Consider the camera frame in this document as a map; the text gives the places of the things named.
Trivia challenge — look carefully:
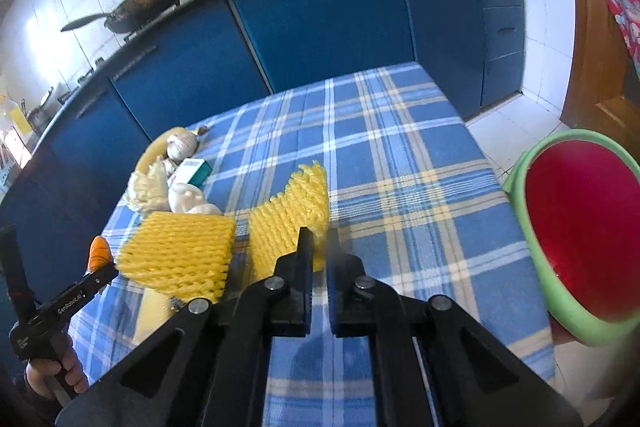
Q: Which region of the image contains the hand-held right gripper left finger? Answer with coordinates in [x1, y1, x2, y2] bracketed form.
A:
[70, 227, 314, 427]

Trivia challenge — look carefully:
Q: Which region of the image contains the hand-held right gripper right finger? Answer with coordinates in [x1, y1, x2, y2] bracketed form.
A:
[327, 228, 583, 427]

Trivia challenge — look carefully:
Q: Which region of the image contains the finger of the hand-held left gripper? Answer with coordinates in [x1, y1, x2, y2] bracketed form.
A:
[47, 267, 121, 315]

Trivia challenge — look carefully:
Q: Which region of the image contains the yellow foam fruit net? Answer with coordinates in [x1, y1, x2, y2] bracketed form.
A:
[115, 212, 237, 305]
[247, 162, 332, 280]

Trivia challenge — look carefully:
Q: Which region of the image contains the cream paper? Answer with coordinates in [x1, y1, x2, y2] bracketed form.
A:
[125, 158, 173, 212]

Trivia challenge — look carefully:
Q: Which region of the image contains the white tissue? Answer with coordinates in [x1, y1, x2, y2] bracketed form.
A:
[167, 183, 223, 216]

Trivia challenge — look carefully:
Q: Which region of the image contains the green bin with red liner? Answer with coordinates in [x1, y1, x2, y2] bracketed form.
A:
[502, 130, 640, 348]

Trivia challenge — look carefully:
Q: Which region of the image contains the person's left hand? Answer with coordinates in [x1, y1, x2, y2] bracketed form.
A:
[25, 347, 90, 404]

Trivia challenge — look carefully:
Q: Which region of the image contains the blue plaid tablecloth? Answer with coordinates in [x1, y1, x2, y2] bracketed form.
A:
[65, 62, 557, 427]

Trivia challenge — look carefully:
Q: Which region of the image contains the yellow banana peel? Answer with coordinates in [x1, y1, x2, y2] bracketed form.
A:
[137, 127, 187, 174]

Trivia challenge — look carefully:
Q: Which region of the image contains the small white green box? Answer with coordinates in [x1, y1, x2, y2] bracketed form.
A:
[172, 158, 211, 188]

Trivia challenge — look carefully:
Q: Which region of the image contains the garlic bulb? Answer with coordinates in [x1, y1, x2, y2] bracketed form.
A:
[165, 130, 200, 160]

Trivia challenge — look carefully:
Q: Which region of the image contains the clear oil bottle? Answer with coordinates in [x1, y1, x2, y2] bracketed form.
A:
[0, 96, 34, 148]

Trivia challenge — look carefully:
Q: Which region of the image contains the blue kitchen cabinet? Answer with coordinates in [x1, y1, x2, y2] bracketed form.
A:
[0, 0, 528, 228]

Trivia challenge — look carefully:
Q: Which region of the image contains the black wok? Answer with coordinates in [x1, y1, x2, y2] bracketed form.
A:
[61, 0, 185, 34]

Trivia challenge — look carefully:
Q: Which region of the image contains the wooden door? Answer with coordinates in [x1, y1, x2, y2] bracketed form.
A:
[557, 0, 640, 144]

